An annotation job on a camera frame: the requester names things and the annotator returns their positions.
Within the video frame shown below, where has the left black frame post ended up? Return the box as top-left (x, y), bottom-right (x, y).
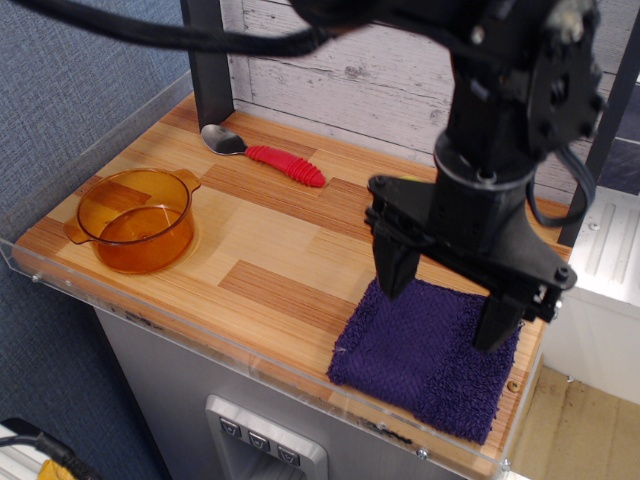
top-left (181, 0), bottom-right (235, 129)

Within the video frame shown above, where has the black frame post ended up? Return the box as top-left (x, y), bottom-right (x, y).
top-left (556, 0), bottom-right (640, 248)
top-left (181, 0), bottom-right (235, 129)

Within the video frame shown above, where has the purple towel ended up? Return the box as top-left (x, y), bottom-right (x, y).
top-left (327, 280), bottom-right (519, 444)

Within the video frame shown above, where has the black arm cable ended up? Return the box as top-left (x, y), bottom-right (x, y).
top-left (9, 0), bottom-right (331, 59)

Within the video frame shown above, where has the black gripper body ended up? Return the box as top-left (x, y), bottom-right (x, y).
top-left (367, 135), bottom-right (577, 321)

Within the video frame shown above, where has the white ribbed side unit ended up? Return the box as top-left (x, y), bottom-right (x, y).
top-left (542, 187), bottom-right (639, 403)

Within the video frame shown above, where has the silver control panel with buttons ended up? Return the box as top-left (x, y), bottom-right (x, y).
top-left (205, 395), bottom-right (329, 479)

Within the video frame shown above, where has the right black frame post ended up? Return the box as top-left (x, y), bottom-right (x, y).
top-left (556, 0), bottom-right (640, 248)

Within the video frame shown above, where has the grey metal cabinet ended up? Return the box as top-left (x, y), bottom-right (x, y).
top-left (98, 311), bottom-right (494, 479)

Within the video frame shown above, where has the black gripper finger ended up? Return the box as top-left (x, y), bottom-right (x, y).
top-left (373, 226), bottom-right (421, 301)
top-left (474, 295), bottom-right (523, 353)

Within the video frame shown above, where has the yellow and black floor object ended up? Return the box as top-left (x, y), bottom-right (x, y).
top-left (1, 418), bottom-right (102, 479)

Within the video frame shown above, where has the red handled metal spoon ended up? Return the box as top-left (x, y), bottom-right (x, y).
top-left (200, 124), bottom-right (326, 188)

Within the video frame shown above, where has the orange transparent plastic pot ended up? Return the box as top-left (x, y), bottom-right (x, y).
top-left (63, 169), bottom-right (201, 274)

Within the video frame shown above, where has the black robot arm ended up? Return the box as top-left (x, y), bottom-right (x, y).
top-left (293, 1), bottom-right (605, 352)

